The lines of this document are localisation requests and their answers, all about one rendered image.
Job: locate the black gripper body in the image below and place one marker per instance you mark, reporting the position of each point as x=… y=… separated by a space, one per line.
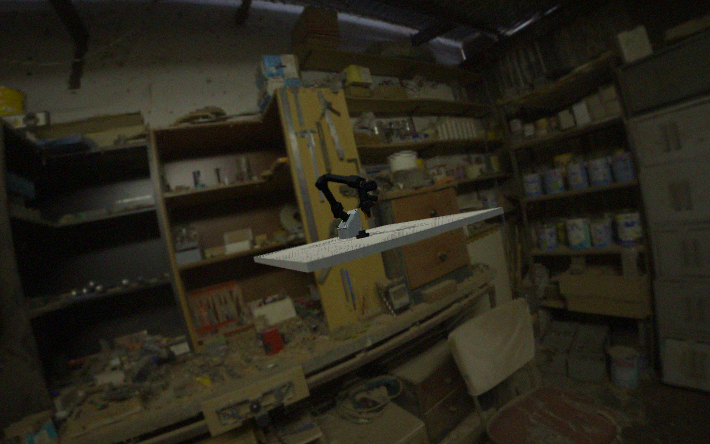
x=364 y=202

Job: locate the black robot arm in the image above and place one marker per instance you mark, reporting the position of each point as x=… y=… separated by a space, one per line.
x=352 y=181

